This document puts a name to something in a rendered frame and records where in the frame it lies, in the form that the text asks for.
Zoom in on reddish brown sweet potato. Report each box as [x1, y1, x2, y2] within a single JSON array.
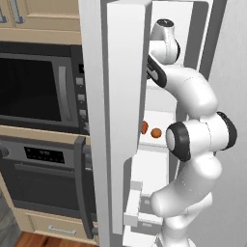
[[140, 120, 150, 135]]

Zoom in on orange tangerine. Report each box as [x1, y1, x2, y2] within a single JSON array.
[[150, 127, 163, 139]]

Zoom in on white freezer rack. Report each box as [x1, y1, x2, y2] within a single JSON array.
[[138, 110, 177, 149]]

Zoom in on white freezer door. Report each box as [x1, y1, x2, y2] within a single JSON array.
[[78, 0, 154, 247]]

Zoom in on white door shelf bin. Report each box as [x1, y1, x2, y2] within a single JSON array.
[[123, 179, 164, 227]]

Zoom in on white fridge freezer body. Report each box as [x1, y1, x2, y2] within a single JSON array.
[[122, 0, 228, 247]]

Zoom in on white closed fridge door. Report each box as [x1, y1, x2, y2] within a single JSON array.
[[189, 0, 247, 247]]

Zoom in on beige cupboard door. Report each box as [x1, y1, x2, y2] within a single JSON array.
[[0, 0, 15, 29], [9, 0, 81, 33]]

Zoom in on black built-in microwave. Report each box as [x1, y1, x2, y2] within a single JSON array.
[[0, 41, 92, 135]]

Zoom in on black built-in oven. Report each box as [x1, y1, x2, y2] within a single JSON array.
[[0, 134, 98, 220]]

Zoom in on dark oven knob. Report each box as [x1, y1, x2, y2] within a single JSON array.
[[0, 146, 10, 159]]

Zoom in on beige drawer front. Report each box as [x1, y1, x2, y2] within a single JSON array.
[[13, 207, 98, 243]]

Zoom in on grey microwave handle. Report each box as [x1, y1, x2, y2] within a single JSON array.
[[57, 65, 74, 123]]

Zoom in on dark grey freezer door handle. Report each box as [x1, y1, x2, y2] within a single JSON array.
[[73, 135, 98, 240]]

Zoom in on dark grey oven handle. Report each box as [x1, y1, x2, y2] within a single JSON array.
[[14, 162, 78, 178]]

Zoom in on silver drawer handle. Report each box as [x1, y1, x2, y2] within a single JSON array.
[[47, 224, 78, 236]]

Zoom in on silver cupboard handle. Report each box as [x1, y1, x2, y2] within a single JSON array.
[[10, 0, 26, 25], [0, 6, 8, 24]]

